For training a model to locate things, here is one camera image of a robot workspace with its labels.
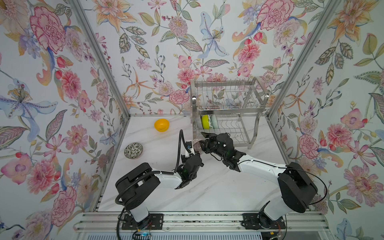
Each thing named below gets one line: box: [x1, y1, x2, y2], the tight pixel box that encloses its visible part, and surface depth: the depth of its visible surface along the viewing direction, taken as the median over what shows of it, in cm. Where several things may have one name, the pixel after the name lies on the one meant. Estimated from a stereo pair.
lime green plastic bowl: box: [200, 114, 210, 130], surface depth 105 cm
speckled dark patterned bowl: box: [124, 142, 144, 160], surface depth 100 cm
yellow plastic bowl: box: [154, 118, 170, 133], surface depth 112 cm
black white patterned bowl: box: [196, 115, 203, 130], surface depth 105 cm
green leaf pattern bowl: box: [210, 114, 215, 130], surface depth 105 cm
